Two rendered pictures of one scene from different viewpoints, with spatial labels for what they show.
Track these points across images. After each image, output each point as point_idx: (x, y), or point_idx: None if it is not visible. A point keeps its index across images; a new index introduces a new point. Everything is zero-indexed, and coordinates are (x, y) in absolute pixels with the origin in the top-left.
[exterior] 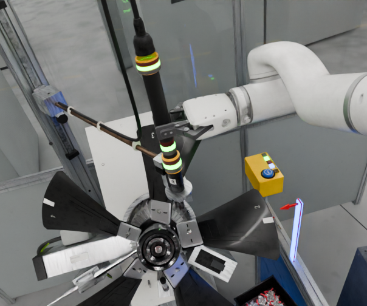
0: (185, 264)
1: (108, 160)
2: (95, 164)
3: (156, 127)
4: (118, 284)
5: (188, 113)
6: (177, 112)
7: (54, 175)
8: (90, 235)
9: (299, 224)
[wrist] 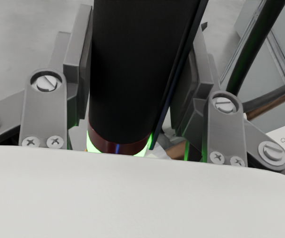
0: None
1: None
2: (283, 128)
3: (87, 5)
4: (69, 149)
5: (110, 160)
6: (204, 128)
7: (204, 22)
8: (168, 133)
9: None
